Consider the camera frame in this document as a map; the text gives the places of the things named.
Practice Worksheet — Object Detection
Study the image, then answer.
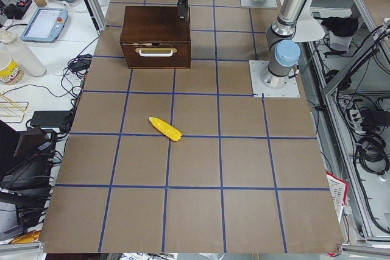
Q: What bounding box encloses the white plastic bottle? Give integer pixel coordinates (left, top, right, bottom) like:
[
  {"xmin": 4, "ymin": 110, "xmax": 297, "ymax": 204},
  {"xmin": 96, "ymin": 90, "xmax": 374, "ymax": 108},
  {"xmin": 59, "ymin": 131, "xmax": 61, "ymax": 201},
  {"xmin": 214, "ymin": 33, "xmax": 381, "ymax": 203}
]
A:
[{"xmin": 1, "ymin": 30, "xmax": 47, "ymax": 77}]

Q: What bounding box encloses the black power adapter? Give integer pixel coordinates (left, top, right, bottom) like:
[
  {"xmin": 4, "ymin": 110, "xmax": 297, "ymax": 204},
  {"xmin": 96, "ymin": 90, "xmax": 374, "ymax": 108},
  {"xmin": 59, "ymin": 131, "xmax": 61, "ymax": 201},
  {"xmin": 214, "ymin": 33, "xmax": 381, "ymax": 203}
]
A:
[{"xmin": 30, "ymin": 110, "xmax": 69, "ymax": 128}]

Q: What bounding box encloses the black cloth on cup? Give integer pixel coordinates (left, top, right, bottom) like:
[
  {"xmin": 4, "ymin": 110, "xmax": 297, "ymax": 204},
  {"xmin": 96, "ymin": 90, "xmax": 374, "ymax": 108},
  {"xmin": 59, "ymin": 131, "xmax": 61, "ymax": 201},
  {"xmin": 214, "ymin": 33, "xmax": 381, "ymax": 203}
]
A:
[{"xmin": 321, "ymin": 16, "xmax": 359, "ymax": 53}]

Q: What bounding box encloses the wooden drawer with white handle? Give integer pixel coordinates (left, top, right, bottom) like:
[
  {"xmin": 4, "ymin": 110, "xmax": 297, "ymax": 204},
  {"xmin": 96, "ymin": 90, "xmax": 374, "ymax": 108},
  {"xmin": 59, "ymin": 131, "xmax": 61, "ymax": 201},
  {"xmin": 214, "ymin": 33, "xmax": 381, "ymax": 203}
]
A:
[{"xmin": 121, "ymin": 43, "xmax": 191, "ymax": 69}]

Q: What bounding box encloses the blue teach pendant near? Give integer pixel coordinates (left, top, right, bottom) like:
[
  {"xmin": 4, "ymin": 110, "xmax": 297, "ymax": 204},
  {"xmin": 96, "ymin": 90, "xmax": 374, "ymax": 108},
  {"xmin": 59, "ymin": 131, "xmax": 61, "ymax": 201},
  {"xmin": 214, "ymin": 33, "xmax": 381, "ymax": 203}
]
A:
[{"xmin": 20, "ymin": 8, "xmax": 68, "ymax": 43}]

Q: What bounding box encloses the gold wire rack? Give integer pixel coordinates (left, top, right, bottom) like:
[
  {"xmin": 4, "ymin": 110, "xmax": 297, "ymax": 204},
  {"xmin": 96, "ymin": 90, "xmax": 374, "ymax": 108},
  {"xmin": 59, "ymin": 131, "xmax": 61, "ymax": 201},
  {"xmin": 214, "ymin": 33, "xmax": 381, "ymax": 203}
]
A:
[{"xmin": 0, "ymin": 92, "xmax": 29, "ymax": 124}]

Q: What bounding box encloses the dark wooden drawer cabinet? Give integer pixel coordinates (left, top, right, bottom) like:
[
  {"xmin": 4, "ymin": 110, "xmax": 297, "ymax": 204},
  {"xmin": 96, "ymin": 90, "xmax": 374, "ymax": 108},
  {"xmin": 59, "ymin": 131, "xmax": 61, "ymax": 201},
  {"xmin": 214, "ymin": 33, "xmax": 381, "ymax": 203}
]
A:
[{"xmin": 119, "ymin": 5, "xmax": 192, "ymax": 69}]

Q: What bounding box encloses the yellow corn cob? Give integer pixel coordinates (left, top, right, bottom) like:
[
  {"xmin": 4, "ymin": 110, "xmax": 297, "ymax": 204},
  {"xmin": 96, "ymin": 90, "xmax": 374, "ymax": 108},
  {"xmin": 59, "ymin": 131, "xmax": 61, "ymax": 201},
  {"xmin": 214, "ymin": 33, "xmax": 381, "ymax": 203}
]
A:
[{"xmin": 148, "ymin": 116, "xmax": 182, "ymax": 142}]

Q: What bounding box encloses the white red plastic basket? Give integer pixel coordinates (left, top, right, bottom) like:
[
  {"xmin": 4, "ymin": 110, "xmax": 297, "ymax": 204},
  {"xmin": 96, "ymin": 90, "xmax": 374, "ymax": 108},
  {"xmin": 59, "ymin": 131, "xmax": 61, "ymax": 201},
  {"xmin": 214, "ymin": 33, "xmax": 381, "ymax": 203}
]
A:
[{"xmin": 326, "ymin": 172, "xmax": 349, "ymax": 222}]

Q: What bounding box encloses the yellow popcorn cup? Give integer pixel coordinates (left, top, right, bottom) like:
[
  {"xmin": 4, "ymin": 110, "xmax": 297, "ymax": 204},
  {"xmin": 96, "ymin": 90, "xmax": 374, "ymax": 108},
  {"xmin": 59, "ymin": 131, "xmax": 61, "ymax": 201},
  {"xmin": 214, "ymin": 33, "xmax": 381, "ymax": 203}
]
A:
[{"xmin": 0, "ymin": 50, "xmax": 24, "ymax": 85}]

